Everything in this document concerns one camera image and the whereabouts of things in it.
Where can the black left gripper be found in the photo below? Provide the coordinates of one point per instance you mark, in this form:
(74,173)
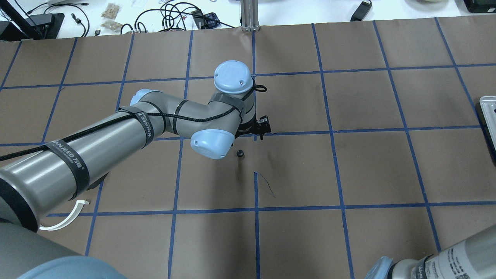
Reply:
(246,127)

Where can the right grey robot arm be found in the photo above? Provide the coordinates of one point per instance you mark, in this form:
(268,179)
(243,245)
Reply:
(472,258)

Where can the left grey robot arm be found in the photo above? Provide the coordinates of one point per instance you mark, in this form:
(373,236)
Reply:
(44,177)

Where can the metal tray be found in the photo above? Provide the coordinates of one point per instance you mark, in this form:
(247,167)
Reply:
(488,108)

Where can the black power adapter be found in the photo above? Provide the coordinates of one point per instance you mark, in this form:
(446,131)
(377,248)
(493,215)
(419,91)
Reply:
(361,11)

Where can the aluminium frame post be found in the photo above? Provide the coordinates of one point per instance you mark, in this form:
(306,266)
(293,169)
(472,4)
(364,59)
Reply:
(249,15)

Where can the white curved plastic bracket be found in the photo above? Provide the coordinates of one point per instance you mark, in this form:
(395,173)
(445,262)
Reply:
(78,206)

